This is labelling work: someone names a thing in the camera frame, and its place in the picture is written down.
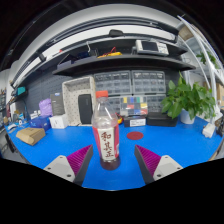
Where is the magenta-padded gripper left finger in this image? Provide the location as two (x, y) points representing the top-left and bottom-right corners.
(43, 143), (94, 187)

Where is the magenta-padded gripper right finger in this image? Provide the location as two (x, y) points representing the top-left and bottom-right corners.
(133, 144), (184, 185)

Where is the clear red-capped drink bottle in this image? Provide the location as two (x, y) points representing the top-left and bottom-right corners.
(91, 90), (122, 171)

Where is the flat round red coaster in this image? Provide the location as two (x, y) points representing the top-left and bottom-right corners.
(126, 131), (145, 141)

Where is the flat black case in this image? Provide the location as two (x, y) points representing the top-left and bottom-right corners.
(145, 112), (179, 128)

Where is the blue box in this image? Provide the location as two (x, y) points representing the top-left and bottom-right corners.
(28, 115), (52, 132)

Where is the black box with white label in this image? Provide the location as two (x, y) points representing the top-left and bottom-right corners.
(123, 115), (147, 128)

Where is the white power adapter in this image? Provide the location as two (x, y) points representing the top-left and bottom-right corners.
(201, 122), (216, 139)

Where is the black rectangular speaker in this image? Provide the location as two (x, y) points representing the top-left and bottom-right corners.
(77, 93), (94, 125)

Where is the clear box of coloured parts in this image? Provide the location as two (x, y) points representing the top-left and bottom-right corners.
(119, 95), (149, 118)

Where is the beige perforated tray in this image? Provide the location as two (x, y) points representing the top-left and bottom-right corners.
(61, 75), (98, 127)

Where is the potted green leafy plant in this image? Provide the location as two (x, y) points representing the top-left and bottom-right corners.
(160, 72), (218, 125)

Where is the white oscilloscope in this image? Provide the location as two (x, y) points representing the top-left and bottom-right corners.
(134, 39), (170, 57)

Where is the white shelf unit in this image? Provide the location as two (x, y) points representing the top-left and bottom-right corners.
(176, 14), (224, 124)

